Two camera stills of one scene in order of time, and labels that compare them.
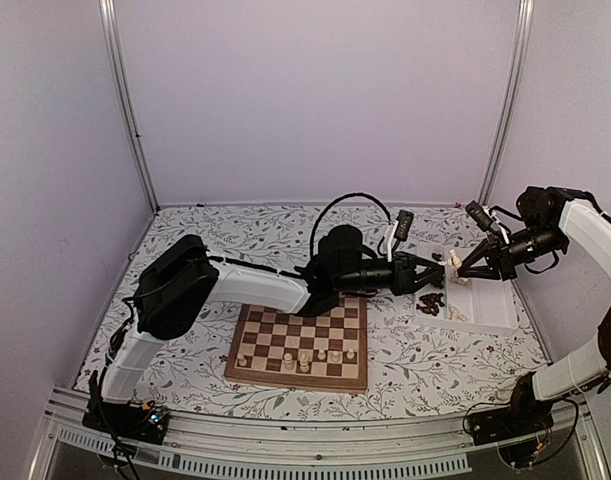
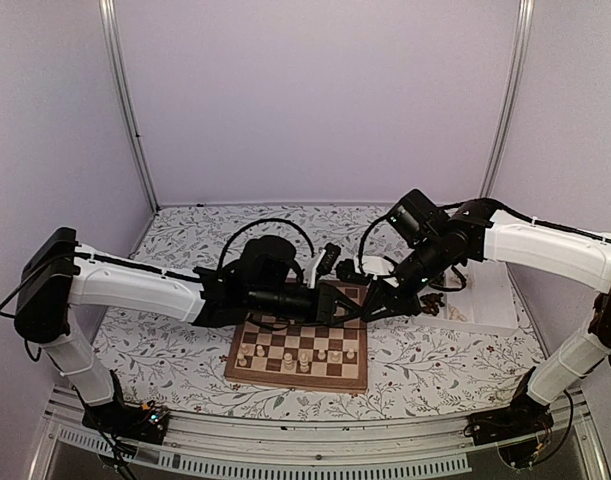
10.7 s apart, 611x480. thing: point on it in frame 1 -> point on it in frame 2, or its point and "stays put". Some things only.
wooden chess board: [329, 351] stays put
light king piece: [304, 367] stays put
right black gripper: [505, 266] -> [397, 303]
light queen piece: [288, 362] stays put
